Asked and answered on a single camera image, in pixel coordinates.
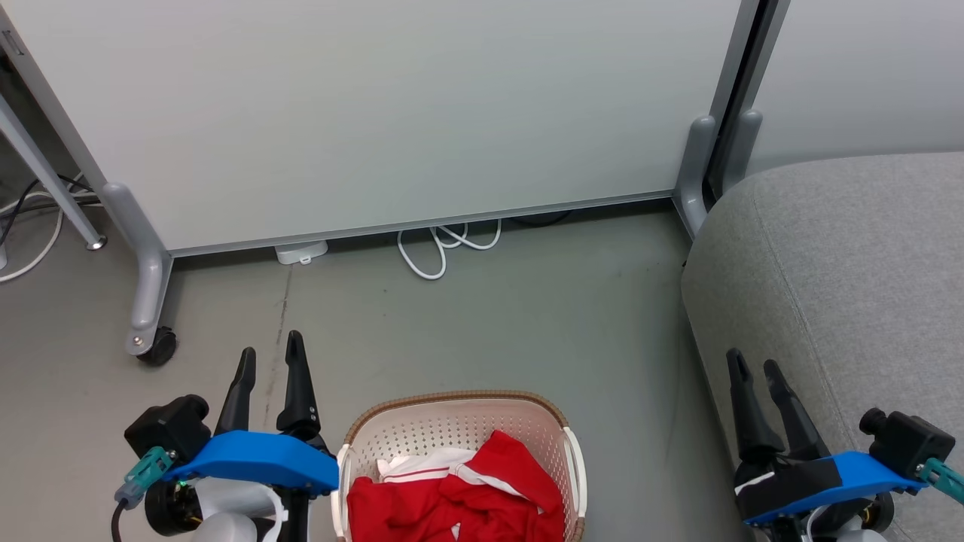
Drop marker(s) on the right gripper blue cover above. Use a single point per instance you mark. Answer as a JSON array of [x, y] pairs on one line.
[[828, 482]]

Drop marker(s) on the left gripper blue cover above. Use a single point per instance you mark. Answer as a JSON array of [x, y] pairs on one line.
[[256, 459]]

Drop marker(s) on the red and white garment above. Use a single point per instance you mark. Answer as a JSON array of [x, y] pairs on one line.
[[452, 508]]

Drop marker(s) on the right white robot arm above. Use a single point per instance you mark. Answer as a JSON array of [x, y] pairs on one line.
[[858, 537]]

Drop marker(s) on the grey fabric sofa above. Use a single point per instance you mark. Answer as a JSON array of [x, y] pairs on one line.
[[851, 286]]

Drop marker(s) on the black caster wheel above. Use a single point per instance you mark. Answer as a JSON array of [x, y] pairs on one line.
[[160, 348]]

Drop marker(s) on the white power adapter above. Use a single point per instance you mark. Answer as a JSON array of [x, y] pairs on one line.
[[301, 251]]

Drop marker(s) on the white laundry basket brown rim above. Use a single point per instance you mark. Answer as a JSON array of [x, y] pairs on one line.
[[429, 425]]

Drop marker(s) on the grey partition leg with caster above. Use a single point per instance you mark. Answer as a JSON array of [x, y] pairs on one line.
[[147, 271]]

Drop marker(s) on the grey metal table leg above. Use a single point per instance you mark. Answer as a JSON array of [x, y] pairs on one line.
[[53, 184]]

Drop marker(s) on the large white partition panel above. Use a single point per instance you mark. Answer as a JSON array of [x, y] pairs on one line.
[[392, 113]]

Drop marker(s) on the narrow white partition panel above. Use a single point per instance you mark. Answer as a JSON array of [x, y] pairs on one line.
[[858, 75]]

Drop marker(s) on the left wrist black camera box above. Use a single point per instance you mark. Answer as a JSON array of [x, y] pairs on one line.
[[169, 427]]

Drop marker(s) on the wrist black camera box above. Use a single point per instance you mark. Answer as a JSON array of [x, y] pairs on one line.
[[907, 440], [169, 427]]

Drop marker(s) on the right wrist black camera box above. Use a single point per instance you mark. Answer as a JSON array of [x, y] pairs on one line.
[[907, 440]]

